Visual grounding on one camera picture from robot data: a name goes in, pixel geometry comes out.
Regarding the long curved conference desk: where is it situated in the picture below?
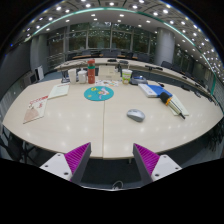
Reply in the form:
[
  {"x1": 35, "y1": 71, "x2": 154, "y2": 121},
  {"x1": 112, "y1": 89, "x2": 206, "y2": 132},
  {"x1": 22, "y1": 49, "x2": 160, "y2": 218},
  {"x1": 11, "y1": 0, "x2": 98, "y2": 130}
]
[{"x1": 54, "y1": 57, "x2": 214, "y2": 98}]

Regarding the dark grey conference microphone unit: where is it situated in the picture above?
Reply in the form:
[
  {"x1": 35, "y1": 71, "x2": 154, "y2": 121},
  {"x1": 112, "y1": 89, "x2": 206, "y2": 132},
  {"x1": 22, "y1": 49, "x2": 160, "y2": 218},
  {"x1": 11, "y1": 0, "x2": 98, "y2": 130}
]
[
  {"x1": 129, "y1": 75, "x2": 149, "y2": 86},
  {"x1": 60, "y1": 71, "x2": 71, "y2": 84}
]

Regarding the blue and white book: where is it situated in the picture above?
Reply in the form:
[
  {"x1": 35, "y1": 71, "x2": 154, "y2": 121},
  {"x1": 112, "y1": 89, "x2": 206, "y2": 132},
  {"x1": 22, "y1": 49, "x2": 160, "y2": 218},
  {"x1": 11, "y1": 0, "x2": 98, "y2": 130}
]
[{"x1": 138, "y1": 83, "x2": 174, "y2": 99}]

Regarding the tall white paper cup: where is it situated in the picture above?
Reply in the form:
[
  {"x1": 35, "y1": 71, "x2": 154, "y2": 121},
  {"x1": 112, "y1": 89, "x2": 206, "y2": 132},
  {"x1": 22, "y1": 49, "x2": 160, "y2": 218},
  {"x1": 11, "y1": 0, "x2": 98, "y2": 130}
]
[{"x1": 67, "y1": 68, "x2": 78, "y2": 85}]

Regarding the colourful sticker sheet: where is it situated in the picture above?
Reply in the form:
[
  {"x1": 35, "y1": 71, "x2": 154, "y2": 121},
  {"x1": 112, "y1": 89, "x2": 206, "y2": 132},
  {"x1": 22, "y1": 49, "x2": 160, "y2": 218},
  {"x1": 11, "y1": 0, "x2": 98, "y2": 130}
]
[{"x1": 95, "y1": 79, "x2": 120, "y2": 88}]

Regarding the green printed paper cup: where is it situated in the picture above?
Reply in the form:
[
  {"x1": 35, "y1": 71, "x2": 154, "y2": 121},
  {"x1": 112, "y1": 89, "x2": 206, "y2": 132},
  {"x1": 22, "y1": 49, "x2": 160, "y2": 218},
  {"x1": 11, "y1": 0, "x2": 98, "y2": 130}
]
[{"x1": 121, "y1": 68, "x2": 133, "y2": 85}]

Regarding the silver grey computer mouse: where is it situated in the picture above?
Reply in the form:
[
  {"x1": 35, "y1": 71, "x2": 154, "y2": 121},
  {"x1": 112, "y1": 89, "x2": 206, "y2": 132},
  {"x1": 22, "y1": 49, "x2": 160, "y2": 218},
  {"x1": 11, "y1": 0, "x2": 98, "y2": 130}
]
[{"x1": 126, "y1": 108, "x2": 146, "y2": 123}]

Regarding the group of dark office chairs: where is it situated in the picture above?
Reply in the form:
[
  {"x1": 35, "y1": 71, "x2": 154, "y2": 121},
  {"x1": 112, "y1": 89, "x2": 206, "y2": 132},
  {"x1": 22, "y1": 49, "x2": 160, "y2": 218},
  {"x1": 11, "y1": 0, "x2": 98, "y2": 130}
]
[{"x1": 66, "y1": 49, "x2": 151, "y2": 63}]

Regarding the red and white magazine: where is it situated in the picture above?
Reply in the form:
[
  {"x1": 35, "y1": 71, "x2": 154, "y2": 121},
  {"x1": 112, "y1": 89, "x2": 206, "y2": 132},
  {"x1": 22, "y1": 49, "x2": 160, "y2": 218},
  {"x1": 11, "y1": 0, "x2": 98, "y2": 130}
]
[{"x1": 22, "y1": 94, "x2": 50, "y2": 125}]

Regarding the white lidded mug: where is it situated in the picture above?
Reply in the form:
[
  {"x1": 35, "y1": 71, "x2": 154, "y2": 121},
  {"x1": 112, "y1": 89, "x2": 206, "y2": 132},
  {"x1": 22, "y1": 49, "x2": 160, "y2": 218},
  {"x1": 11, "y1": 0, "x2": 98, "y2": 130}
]
[{"x1": 77, "y1": 69, "x2": 88, "y2": 84}]

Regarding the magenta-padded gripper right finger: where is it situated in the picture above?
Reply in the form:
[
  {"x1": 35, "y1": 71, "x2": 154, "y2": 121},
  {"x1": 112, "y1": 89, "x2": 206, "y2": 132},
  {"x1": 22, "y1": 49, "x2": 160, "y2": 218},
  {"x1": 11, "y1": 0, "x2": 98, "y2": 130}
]
[{"x1": 132, "y1": 143, "x2": 183, "y2": 186}]

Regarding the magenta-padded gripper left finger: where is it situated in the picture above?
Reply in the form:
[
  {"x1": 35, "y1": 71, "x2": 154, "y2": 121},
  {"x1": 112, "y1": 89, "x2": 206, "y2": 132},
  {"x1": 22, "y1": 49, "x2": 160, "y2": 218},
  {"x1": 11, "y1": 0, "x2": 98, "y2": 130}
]
[{"x1": 39, "y1": 142, "x2": 92, "y2": 184}]

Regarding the beige cardboard box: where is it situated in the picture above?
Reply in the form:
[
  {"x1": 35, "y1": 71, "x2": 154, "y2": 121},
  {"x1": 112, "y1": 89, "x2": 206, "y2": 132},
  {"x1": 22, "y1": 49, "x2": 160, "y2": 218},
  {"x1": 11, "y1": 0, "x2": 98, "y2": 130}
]
[{"x1": 97, "y1": 64, "x2": 122, "y2": 81}]

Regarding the red bottle with green band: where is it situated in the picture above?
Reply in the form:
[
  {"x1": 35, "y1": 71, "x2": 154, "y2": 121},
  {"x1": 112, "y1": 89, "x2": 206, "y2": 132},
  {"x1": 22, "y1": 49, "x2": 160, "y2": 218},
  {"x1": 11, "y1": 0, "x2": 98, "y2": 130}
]
[{"x1": 87, "y1": 58, "x2": 97, "y2": 85}]

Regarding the white paper booklet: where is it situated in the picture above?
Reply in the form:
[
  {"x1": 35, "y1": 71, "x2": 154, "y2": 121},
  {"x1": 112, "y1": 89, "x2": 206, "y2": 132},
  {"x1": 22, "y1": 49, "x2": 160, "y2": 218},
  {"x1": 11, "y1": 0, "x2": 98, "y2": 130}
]
[{"x1": 168, "y1": 94, "x2": 190, "y2": 117}]

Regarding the round teal printed mouse pad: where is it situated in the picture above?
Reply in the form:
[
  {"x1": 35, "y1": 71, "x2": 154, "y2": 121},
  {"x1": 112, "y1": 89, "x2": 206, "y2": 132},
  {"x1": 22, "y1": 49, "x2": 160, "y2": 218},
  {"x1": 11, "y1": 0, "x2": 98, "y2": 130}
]
[{"x1": 83, "y1": 85, "x2": 115, "y2": 102}]

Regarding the white upright panel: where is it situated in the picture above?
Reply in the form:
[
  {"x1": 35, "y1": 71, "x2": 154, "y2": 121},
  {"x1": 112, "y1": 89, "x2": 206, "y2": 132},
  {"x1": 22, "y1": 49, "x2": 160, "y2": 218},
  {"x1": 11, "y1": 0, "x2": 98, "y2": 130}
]
[{"x1": 36, "y1": 65, "x2": 45, "y2": 81}]

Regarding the white printed leaflet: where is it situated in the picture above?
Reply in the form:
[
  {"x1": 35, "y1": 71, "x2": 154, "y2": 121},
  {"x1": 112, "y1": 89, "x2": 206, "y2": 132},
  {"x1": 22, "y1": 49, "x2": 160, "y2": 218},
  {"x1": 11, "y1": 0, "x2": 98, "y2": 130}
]
[{"x1": 47, "y1": 83, "x2": 71, "y2": 100}]

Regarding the group of ceiling lights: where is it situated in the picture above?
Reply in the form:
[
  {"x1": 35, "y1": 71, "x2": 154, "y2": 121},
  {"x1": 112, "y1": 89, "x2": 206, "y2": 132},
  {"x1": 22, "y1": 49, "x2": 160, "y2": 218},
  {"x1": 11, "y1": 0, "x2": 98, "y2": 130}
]
[{"x1": 23, "y1": 0, "x2": 224, "y2": 73}]

